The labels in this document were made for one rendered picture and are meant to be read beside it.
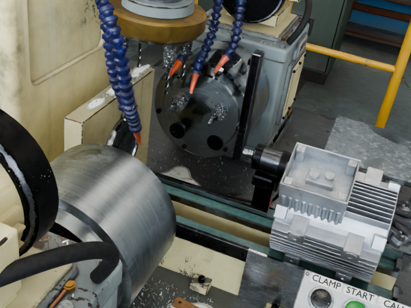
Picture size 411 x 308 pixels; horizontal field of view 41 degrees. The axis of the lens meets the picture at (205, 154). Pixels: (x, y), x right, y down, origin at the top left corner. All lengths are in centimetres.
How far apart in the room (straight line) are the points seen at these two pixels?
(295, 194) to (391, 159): 62
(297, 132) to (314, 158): 78
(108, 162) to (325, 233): 41
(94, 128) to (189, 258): 34
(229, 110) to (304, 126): 63
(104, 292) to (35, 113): 51
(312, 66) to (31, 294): 377
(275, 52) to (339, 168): 49
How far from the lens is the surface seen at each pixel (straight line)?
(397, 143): 165
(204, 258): 115
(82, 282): 67
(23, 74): 103
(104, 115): 107
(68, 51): 115
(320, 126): 189
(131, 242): 80
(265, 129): 152
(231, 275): 115
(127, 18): 95
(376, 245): 100
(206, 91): 127
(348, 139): 159
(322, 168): 103
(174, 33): 95
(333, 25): 414
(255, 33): 148
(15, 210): 55
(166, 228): 89
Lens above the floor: 164
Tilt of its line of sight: 32 degrees down
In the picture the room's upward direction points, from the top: 9 degrees clockwise
